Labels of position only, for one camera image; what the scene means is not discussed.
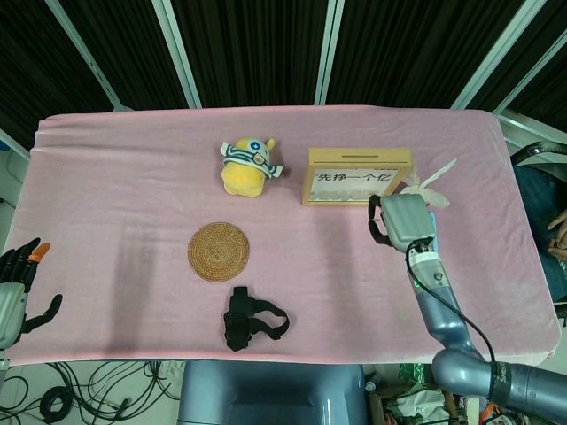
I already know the black strap wrist brace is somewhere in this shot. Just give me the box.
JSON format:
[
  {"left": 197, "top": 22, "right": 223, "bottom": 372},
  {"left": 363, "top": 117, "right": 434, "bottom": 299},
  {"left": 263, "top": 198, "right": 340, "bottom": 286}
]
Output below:
[{"left": 222, "top": 286, "right": 291, "bottom": 353}]

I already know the round woven rattan coaster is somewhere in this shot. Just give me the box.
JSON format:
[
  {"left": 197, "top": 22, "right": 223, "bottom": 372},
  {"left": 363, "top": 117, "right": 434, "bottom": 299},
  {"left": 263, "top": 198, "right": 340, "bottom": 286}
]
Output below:
[{"left": 187, "top": 220, "right": 250, "bottom": 282}]

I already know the large white feather quill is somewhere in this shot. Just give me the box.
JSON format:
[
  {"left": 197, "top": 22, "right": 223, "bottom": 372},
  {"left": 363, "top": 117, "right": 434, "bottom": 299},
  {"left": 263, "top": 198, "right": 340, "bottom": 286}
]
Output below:
[{"left": 420, "top": 158, "right": 458, "bottom": 191}]

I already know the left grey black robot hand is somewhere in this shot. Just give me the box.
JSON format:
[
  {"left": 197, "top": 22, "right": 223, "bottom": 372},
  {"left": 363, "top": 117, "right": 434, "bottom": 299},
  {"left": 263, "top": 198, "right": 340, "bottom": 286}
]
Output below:
[{"left": 0, "top": 237, "right": 64, "bottom": 351}]

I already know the small white feather quill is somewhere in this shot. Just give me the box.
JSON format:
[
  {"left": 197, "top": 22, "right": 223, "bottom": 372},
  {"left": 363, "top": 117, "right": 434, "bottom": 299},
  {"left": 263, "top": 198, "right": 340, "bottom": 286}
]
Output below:
[{"left": 400, "top": 183, "right": 451, "bottom": 210}]

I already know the white frame pole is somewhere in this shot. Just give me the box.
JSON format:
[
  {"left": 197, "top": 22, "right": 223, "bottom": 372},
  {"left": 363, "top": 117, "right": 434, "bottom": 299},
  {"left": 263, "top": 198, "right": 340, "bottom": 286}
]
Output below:
[
  {"left": 450, "top": 0, "right": 540, "bottom": 111},
  {"left": 495, "top": 24, "right": 567, "bottom": 114},
  {"left": 312, "top": 0, "right": 346, "bottom": 106},
  {"left": 43, "top": 0, "right": 132, "bottom": 112},
  {"left": 152, "top": 0, "right": 203, "bottom": 109},
  {"left": 0, "top": 127, "right": 32, "bottom": 163}
]

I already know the pink tablecloth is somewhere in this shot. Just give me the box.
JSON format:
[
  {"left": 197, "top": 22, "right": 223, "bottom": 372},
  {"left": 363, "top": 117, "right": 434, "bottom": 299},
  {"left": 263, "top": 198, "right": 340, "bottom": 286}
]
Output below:
[{"left": 8, "top": 105, "right": 559, "bottom": 367}]

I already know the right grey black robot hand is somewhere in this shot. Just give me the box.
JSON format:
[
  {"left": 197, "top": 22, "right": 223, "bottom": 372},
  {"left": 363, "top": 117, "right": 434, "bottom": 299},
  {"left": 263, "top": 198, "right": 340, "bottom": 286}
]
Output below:
[{"left": 366, "top": 193, "right": 436, "bottom": 254}]

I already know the black curtain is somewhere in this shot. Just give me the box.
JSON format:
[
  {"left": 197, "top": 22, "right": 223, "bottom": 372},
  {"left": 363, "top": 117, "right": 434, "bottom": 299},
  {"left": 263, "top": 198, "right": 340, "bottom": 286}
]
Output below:
[{"left": 0, "top": 0, "right": 567, "bottom": 147}]

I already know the yellow plush toy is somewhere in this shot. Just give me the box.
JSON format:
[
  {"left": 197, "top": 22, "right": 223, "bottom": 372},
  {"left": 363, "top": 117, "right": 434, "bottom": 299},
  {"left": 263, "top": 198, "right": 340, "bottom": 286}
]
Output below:
[{"left": 220, "top": 136, "right": 284, "bottom": 199}]

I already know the blue-grey robot torso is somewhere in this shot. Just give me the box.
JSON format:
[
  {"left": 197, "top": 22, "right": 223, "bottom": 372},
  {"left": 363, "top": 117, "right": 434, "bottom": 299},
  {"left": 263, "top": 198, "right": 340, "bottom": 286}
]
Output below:
[{"left": 176, "top": 360, "right": 369, "bottom": 425}]

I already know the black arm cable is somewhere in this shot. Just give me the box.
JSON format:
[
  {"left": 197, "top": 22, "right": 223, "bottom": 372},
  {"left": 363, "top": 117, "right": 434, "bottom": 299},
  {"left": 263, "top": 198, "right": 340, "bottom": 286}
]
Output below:
[{"left": 411, "top": 276, "right": 504, "bottom": 402}]

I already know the plastic bags pile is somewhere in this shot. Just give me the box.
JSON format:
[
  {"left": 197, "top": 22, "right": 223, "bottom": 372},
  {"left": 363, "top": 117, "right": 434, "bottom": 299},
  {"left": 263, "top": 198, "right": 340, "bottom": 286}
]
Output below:
[{"left": 367, "top": 362, "right": 488, "bottom": 425}]

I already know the wooden box with sign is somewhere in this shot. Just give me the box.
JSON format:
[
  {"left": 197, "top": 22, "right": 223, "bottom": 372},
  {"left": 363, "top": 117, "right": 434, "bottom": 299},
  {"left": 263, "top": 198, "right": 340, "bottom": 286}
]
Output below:
[{"left": 302, "top": 147, "right": 413, "bottom": 208}]

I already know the black floor cable tangle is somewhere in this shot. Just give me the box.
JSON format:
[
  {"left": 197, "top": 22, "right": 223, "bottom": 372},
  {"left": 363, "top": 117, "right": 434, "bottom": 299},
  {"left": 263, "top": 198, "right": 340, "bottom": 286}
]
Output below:
[{"left": 0, "top": 362, "right": 183, "bottom": 425}]

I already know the seated person in jeans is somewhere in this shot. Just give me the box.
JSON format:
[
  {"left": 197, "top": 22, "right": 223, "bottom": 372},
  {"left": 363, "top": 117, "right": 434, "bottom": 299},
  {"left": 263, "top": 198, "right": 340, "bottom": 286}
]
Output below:
[{"left": 509, "top": 141, "right": 567, "bottom": 306}]

